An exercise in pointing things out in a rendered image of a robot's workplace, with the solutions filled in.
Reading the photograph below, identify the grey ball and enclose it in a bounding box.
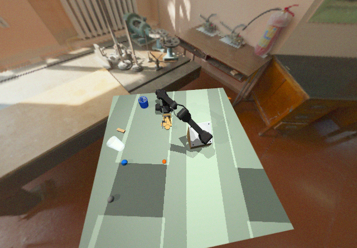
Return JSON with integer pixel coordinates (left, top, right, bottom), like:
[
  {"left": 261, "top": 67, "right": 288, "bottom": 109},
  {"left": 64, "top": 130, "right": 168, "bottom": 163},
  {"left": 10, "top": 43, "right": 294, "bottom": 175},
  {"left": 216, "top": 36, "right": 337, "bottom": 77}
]
[{"left": 108, "top": 195, "right": 114, "bottom": 203}]

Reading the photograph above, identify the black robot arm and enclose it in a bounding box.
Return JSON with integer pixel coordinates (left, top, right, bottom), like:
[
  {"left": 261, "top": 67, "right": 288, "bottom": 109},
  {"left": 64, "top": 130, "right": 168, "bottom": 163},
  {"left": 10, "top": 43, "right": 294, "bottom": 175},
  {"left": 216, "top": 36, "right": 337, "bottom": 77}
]
[{"left": 156, "top": 89, "right": 213, "bottom": 145}]

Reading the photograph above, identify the blue cup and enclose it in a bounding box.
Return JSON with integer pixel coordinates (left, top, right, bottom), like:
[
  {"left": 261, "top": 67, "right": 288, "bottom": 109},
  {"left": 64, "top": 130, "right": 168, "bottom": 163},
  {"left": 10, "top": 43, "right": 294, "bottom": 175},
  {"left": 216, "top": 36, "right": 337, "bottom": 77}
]
[{"left": 138, "top": 97, "right": 148, "bottom": 109}]

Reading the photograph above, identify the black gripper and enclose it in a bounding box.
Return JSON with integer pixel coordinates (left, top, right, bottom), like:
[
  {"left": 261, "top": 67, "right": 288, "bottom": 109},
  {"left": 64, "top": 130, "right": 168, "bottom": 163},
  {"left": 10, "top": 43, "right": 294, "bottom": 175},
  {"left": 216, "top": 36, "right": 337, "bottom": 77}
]
[{"left": 155, "top": 103, "right": 169, "bottom": 113}]

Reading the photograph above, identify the clear plastic cup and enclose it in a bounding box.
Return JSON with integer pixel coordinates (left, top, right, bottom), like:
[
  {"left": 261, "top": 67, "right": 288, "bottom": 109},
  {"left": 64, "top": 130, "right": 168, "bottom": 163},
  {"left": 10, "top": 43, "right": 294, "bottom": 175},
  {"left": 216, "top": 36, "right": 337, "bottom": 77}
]
[{"left": 107, "top": 136, "right": 125, "bottom": 152}]

